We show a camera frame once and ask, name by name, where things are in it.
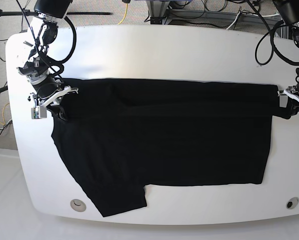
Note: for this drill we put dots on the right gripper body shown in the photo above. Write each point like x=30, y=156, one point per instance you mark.
x=49, y=93

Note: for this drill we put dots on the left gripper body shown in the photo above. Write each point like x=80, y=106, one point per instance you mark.
x=291, y=92

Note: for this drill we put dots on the black T-shirt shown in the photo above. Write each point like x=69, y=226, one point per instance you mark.
x=121, y=135

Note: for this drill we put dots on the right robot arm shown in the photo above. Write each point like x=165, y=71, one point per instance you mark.
x=42, y=71

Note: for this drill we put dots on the black tripod pole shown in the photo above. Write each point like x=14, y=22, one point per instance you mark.
x=33, y=13

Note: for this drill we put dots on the left table grommet hole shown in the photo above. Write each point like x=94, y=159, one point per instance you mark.
x=78, y=205

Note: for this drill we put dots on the table grommet hole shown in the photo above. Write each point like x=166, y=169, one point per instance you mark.
x=292, y=203
x=78, y=205

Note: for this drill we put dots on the right table grommet hole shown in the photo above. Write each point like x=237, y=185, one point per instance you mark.
x=292, y=203

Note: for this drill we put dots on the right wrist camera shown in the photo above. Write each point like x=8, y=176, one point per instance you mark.
x=38, y=112

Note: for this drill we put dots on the grey aluminium frame stand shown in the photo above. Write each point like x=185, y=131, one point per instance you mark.
x=220, y=14

